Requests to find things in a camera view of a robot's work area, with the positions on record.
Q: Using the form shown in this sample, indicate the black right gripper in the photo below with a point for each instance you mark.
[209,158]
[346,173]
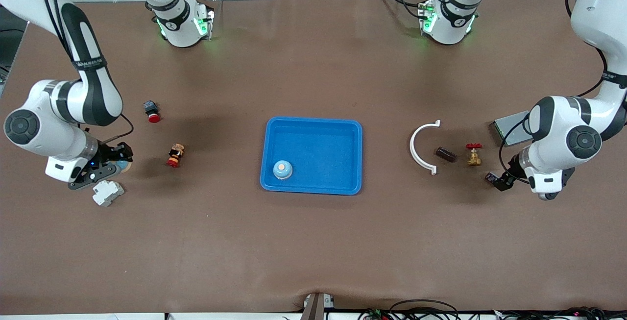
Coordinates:
[110,153]

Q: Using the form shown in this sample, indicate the blue plastic tray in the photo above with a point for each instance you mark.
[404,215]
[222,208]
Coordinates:
[318,153]

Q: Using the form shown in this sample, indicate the brown table cover sheet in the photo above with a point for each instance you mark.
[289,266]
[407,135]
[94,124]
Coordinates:
[313,241]

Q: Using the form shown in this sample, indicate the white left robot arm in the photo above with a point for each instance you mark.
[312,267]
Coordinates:
[583,138]

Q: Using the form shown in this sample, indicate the silver metal module box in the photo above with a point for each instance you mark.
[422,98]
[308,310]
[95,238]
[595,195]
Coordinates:
[509,126]

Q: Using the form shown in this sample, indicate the dark cylindrical capacitor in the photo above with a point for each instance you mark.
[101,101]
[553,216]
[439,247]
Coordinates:
[446,154]
[490,178]

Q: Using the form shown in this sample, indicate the blue round bell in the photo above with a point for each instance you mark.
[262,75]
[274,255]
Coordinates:
[282,169]
[123,166]

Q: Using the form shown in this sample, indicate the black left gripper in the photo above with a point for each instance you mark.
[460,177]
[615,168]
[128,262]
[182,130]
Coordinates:
[510,169]

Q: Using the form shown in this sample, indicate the red button black base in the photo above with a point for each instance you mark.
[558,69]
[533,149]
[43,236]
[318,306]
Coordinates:
[153,116]

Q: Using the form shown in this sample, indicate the white semicircular pipe clamp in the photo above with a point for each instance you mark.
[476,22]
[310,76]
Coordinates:
[412,146]

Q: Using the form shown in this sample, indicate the red yellow push button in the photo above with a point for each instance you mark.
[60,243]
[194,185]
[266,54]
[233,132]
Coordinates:
[175,156]

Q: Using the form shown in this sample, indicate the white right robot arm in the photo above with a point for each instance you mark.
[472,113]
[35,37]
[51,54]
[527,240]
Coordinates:
[93,89]

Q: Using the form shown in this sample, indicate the metal edge bracket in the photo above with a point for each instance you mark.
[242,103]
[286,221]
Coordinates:
[313,310]

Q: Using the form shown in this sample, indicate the white circuit breaker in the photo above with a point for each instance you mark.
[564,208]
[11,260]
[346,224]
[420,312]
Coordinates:
[107,193]

